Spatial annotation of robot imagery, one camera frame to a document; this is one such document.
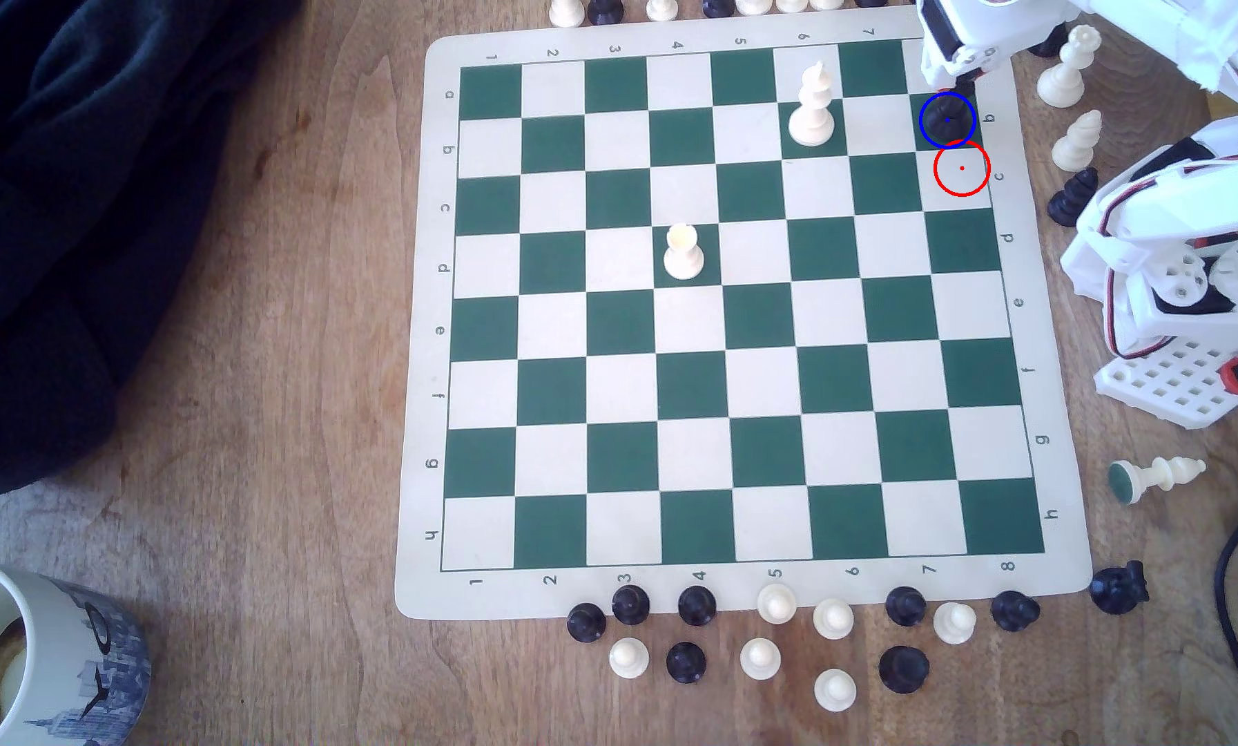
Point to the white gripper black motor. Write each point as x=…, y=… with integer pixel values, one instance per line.
x=944, y=63

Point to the tall black chess piece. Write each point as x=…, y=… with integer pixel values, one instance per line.
x=948, y=122

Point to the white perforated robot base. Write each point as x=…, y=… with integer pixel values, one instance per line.
x=1178, y=385

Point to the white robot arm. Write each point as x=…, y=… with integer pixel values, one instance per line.
x=1126, y=238

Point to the white chess queen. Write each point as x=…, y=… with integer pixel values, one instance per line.
x=1064, y=78

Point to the white chess bishop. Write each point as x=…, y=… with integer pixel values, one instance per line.
x=1078, y=143

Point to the black chess knight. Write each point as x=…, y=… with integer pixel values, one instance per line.
x=1072, y=199
x=1118, y=588

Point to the white chess pawn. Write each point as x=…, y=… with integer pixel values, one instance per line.
x=776, y=603
x=835, y=689
x=759, y=658
x=684, y=254
x=833, y=619
x=954, y=623
x=628, y=658

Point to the green white chess mat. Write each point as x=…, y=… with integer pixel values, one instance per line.
x=691, y=321

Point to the black chess pawn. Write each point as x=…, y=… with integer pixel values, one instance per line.
x=696, y=605
x=906, y=606
x=630, y=604
x=686, y=662
x=585, y=623

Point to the large black chess piece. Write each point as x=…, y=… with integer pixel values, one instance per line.
x=904, y=669

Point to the white bishop on board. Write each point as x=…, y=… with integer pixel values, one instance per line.
x=811, y=104

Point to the white bishop green felt base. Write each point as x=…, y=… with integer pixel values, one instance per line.
x=1157, y=477

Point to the dark blue cloth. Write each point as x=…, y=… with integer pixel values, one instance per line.
x=59, y=207

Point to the white mug skyline print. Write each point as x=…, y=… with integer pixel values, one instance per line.
x=54, y=663

